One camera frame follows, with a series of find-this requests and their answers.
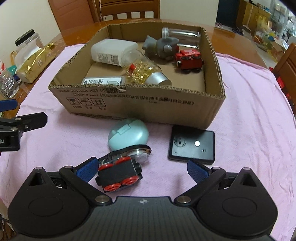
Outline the bottle of yellow capsules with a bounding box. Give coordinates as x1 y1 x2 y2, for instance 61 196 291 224
121 49 171 85

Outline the black toy train car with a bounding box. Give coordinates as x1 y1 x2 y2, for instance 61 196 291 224
95 157 142 193

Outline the clear water bottle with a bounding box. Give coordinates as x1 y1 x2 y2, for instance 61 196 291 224
1 61 19 98

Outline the grey cat figurine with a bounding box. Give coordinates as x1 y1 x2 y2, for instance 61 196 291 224
142 35 180 60

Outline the pink cloth mat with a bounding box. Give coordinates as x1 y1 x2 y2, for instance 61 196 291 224
1 45 295 240

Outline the gold tissue pack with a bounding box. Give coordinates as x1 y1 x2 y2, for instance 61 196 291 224
16 42 55 83

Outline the wooden chair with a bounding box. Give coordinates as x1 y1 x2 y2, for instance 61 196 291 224
88 0 160 22
272 43 296 114

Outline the brown cardboard box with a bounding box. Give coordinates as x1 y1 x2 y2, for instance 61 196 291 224
49 20 225 129

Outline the red toy train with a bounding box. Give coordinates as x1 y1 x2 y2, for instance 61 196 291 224
175 49 204 73

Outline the black lid clear jar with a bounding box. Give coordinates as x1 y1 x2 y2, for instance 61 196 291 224
15 29 44 53

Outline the wooden chair right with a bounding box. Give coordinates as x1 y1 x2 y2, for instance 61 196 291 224
272 43 296 114

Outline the brown wooden door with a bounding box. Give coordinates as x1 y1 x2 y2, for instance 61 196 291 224
48 0 93 32

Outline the wooden cabinet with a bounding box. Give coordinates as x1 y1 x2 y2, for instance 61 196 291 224
236 0 271 28

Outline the teal round case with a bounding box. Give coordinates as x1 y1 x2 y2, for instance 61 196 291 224
108 118 149 151

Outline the clear labelled case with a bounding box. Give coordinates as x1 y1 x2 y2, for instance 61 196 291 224
81 76 125 86

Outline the white plastic box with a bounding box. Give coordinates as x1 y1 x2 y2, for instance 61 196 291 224
91 39 138 66

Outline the black device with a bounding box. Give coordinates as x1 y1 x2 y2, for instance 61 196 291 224
168 125 215 165

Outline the wooden chair far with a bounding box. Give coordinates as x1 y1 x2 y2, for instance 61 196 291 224
88 0 160 22

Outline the clear plastic jar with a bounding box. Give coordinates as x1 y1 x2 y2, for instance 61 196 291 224
162 28 201 49

